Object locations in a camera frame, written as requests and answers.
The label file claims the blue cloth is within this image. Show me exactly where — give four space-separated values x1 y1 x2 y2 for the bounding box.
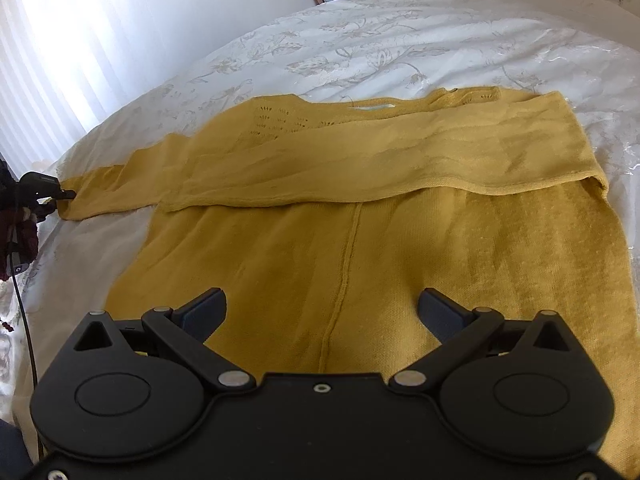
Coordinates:
0 417 36 480

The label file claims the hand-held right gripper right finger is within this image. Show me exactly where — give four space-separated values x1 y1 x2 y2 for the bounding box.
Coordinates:
388 287 582 396

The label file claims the yellow knit sweater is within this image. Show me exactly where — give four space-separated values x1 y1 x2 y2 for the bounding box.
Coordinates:
59 86 640 466

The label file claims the white floral bedspread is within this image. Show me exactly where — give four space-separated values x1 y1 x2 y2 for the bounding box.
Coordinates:
0 0 640 461

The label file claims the white sheer curtain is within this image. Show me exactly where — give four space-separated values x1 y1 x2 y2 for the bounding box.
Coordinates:
0 0 211 176

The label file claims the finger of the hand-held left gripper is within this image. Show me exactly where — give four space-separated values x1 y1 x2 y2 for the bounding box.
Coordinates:
22 172 77 221

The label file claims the black cable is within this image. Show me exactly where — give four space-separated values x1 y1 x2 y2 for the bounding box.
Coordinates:
12 272 42 463

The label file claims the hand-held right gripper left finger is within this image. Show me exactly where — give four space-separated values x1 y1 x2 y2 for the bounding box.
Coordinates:
72 287 253 394

